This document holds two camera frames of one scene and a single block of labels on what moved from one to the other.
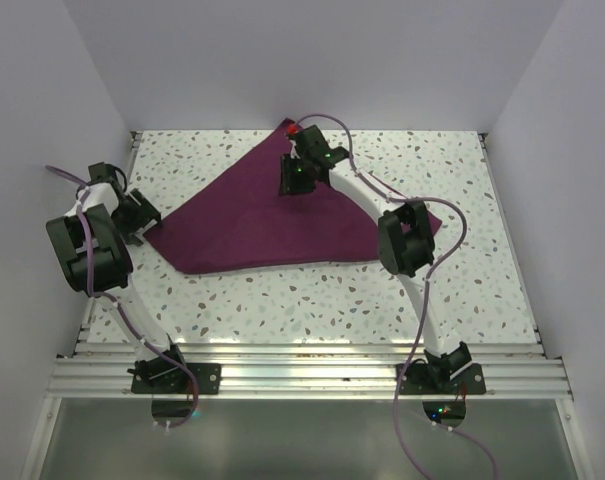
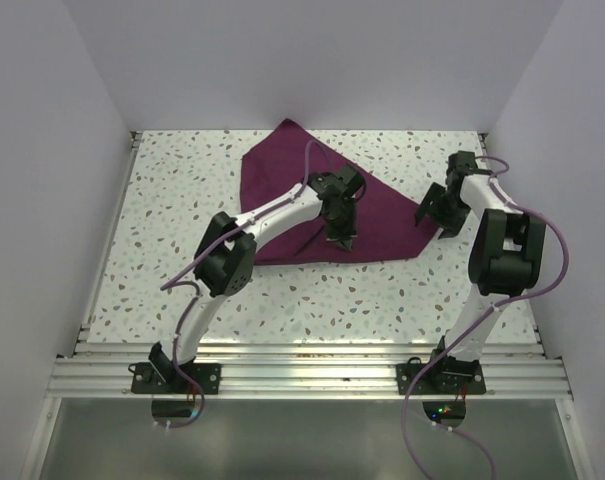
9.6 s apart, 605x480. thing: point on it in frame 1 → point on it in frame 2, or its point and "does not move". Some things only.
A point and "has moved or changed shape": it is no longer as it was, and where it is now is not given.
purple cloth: [238, 221] has moved or changed shape
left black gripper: [145, 214] → [344, 235]
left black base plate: [164, 377] does not move
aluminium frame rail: [308, 370] does not move
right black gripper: [290, 185] → [451, 225]
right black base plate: [444, 378] does not move
